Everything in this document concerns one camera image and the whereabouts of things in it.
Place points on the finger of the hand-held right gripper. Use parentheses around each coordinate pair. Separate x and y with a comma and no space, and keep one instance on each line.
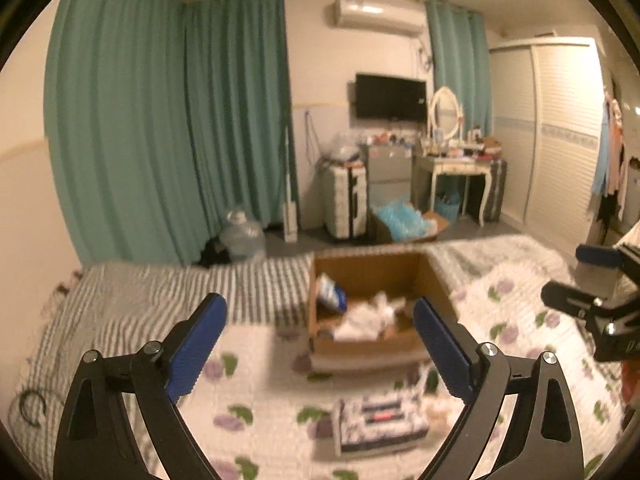
(570,300)
(597,255)

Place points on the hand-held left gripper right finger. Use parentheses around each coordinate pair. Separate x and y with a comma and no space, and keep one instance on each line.
(442,350)

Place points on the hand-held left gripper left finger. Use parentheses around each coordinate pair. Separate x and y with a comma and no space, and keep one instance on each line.
(197,345)

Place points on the brown cardboard box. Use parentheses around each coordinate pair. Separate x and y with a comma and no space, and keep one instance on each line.
(430,280)

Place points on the grey striped bed sheet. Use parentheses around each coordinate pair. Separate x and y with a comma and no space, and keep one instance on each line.
(130,305)

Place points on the black floor object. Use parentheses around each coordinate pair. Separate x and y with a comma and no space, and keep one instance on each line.
(215,256)

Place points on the printed tissue pack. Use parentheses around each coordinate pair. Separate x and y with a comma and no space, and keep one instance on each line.
(380,422)

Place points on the hanging clothes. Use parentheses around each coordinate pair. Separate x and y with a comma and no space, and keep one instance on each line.
(612,150)

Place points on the clear water jug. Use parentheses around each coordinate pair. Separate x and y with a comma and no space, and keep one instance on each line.
(241,237)

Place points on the dark suitcase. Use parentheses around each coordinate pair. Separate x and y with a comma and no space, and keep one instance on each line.
(496,190)

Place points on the blue white plastic packet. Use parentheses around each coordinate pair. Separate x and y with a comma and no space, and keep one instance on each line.
(331,295)

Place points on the white sliding wardrobe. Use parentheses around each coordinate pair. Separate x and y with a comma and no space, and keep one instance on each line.
(550,135)

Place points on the cardboard box with blue plastic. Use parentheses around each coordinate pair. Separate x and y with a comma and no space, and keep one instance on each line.
(405,222)

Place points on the blue storage basket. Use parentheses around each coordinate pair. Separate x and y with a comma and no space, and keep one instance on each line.
(446,206)

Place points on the white dressing table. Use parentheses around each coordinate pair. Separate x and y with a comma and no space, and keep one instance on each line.
(452,166)

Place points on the silver hard suitcase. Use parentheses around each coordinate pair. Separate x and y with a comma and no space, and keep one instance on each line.
(345,200)

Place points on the white upright mop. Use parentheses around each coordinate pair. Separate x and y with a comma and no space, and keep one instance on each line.
(289,190)

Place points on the grey small refrigerator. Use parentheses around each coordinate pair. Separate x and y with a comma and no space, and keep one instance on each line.
(390,170)

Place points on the white oval vanity mirror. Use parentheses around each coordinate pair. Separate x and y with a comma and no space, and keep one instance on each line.
(444,112)

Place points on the wide teal curtain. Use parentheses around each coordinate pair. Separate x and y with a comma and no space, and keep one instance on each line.
(165,125)

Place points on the clear plastic bag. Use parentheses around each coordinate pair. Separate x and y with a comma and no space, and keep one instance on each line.
(344,146)

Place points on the narrow teal curtain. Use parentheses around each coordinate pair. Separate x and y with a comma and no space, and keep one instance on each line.
(457,60)

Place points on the white air conditioner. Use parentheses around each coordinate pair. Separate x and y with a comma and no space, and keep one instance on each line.
(375,16)

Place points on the black wall television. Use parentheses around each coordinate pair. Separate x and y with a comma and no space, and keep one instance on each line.
(390,96)

